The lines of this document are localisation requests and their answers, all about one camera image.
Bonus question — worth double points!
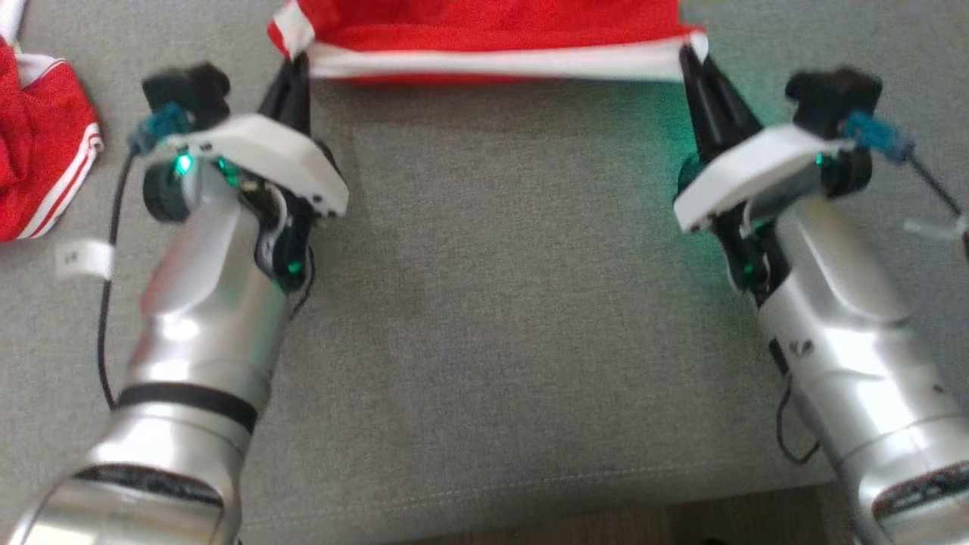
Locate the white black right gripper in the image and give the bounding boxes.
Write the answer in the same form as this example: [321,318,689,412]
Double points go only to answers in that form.
[672,44,871,304]

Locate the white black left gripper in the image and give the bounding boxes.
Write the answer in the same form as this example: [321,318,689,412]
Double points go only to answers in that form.
[142,51,349,294]

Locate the red shorts white band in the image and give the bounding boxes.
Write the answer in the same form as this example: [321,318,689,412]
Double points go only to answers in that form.
[266,0,710,84]

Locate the red basketball jersey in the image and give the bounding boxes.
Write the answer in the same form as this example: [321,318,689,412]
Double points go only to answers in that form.
[0,0,104,243]

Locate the grey sofa seat cushion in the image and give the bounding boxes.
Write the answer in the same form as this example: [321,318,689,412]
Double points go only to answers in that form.
[0,0,969,545]

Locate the black left cable teal plug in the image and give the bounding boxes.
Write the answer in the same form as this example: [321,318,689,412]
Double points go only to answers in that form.
[97,102,192,413]

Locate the black cable teal plug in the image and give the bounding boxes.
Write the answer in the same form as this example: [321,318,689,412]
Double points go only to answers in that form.
[97,102,192,413]
[843,110,969,262]

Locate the black right cable teal plug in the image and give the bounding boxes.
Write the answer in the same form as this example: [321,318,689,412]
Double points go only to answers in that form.
[843,110,969,262]

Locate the white right cable label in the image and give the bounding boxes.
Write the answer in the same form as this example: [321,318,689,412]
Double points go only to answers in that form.
[903,214,969,243]

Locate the white cable label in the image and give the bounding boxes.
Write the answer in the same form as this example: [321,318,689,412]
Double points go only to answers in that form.
[55,238,116,281]
[903,214,969,243]

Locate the white left cable label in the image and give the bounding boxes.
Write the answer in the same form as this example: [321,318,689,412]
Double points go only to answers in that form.
[55,238,116,281]

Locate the thin black cable loop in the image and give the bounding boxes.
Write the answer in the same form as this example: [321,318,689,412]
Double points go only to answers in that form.
[776,378,822,465]

